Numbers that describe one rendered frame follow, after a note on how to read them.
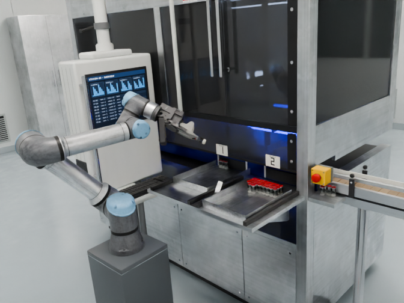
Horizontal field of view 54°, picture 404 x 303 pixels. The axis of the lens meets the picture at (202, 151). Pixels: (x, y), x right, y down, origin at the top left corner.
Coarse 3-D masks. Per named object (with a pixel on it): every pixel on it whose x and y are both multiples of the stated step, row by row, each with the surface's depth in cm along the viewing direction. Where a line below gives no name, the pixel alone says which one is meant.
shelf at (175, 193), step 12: (264, 180) 209; (156, 192) 204; (168, 192) 203; (180, 192) 202; (192, 192) 201; (180, 204) 192; (192, 204) 187; (288, 204) 180; (216, 216) 175; (228, 216) 173; (264, 216) 171; (276, 216) 173; (240, 228) 166; (252, 228) 162
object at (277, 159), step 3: (267, 156) 197; (270, 156) 196; (273, 156) 194; (276, 156) 193; (267, 159) 198; (270, 159) 196; (273, 159) 195; (276, 159) 194; (279, 159) 192; (267, 162) 198; (270, 162) 197; (273, 162) 195; (276, 162) 194; (279, 162) 193; (267, 165) 199; (270, 165) 197; (273, 165) 196; (276, 165) 195; (279, 165) 193
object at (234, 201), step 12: (228, 192) 195; (240, 192) 196; (288, 192) 186; (204, 204) 183; (216, 204) 177; (228, 204) 184; (240, 204) 183; (252, 204) 182; (264, 204) 174; (240, 216) 167
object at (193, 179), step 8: (200, 168) 228; (208, 168) 232; (216, 168) 231; (248, 168) 218; (176, 176) 215; (184, 176) 220; (192, 176) 222; (200, 176) 221; (208, 176) 220; (216, 176) 219; (224, 176) 218; (232, 176) 209; (184, 184) 209; (192, 184) 204; (200, 184) 210; (208, 184) 209; (216, 184) 201
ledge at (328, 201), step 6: (318, 192) 190; (312, 198) 185; (318, 198) 184; (324, 198) 184; (330, 198) 183; (336, 198) 183; (342, 198) 182; (324, 204) 181; (330, 204) 178; (336, 204) 179
